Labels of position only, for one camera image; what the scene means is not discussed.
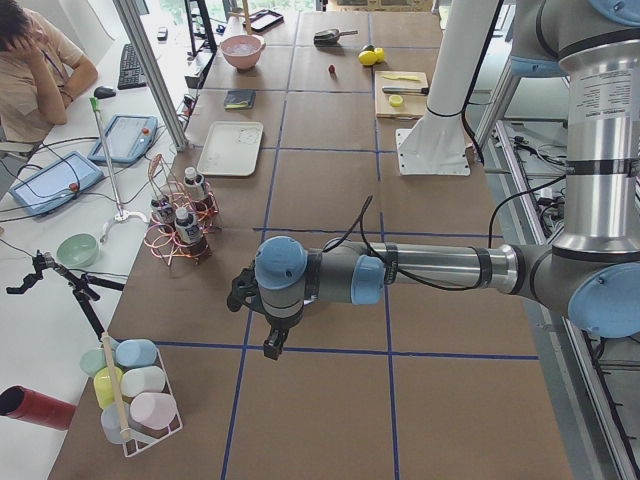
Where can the blue plastic cup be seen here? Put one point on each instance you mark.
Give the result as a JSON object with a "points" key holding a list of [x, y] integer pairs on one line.
{"points": [[135, 353]]}

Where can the white wire cup rack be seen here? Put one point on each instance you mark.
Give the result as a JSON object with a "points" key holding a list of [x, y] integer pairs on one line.
{"points": [[138, 438]]}

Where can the red cylinder bottle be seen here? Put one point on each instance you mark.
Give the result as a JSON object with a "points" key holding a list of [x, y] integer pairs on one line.
{"points": [[21, 403]]}

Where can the metal scoop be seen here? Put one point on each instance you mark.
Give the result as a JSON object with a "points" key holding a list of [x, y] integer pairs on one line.
{"points": [[331, 36]]}

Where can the mint green bowl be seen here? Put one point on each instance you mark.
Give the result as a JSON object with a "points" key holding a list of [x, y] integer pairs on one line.
{"points": [[78, 251]]}

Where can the blue teach pendant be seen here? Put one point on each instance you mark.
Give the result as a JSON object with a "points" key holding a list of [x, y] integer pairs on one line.
{"points": [[56, 184], [128, 137]]}

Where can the wooden cutting board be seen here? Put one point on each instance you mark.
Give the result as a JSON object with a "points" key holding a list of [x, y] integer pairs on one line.
{"points": [[414, 106]]}

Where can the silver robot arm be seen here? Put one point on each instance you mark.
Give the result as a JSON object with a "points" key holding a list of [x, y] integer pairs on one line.
{"points": [[589, 274]]}

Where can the cream bear tray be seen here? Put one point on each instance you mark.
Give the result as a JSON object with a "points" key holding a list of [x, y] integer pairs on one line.
{"points": [[231, 149]]}

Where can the lilac plastic cup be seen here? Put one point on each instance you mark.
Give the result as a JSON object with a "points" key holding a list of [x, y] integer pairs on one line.
{"points": [[110, 423]]}

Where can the yellow toy knife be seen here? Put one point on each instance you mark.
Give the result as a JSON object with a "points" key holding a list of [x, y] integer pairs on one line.
{"points": [[402, 77]]}

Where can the yellow lemon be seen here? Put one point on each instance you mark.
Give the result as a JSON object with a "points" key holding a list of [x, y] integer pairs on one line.
{"points": [[368, 58], [379, 54]]}

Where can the pink plastic cup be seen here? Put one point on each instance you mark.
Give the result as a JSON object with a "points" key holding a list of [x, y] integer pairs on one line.
{"points": [[153, 410]]}

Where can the aluminium frame post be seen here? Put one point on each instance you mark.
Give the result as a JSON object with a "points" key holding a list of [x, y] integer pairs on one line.
{"points": [[136, 33]]}

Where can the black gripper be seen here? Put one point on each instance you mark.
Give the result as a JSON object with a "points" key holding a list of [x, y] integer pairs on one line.
{"points": [[280, 327]]}

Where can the white plastic cup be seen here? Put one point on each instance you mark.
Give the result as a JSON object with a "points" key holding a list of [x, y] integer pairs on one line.
{"points": [[143, 379]]}

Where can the steel rod black cap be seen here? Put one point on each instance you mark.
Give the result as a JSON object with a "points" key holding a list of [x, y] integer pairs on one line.
{"points": [[405, 91]]}

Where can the black computer mouse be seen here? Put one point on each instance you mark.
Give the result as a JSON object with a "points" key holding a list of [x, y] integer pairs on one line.
{"points": [[104, 92]]}

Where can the seated person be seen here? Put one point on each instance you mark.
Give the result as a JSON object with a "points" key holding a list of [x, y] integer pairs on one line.
{"points": [[42, 73]]}

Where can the grey yellow cloth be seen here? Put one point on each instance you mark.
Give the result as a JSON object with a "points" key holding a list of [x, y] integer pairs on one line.
{"points": [[239, 99]]}

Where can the black keyboard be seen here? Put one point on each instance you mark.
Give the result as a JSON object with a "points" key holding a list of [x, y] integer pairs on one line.
{"points": [[131, 74]]}

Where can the metal grabber stick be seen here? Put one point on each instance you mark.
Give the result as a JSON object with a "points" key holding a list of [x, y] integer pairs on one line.
{"points": [[122, 215]]}

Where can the lemon half slice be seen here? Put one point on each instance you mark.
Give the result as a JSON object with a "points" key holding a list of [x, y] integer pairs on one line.
{"points": [[396, 100]]}

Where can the yellow plastic cup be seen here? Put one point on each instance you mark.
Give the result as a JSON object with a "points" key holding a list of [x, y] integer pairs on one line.
{"points": [[103, 388]]}

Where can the pink bowl with ice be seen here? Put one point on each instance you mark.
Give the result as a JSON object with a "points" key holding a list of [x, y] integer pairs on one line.
{"points": [[243, 51]]}

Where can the dark drink bottle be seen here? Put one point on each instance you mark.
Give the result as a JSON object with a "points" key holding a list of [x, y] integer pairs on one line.
{"points": [[164, 213], [196, 188], [190, 232]]}

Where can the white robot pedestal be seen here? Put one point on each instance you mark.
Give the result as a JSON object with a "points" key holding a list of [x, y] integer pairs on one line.
{"points": [[436, 144]]}

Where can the green plastic cup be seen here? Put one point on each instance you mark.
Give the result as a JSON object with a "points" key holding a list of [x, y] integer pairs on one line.
{"points": [[92, 361]]}

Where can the copper wire bottle rack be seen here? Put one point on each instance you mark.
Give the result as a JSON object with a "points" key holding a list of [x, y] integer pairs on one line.
{"points": [[167, 246]]}

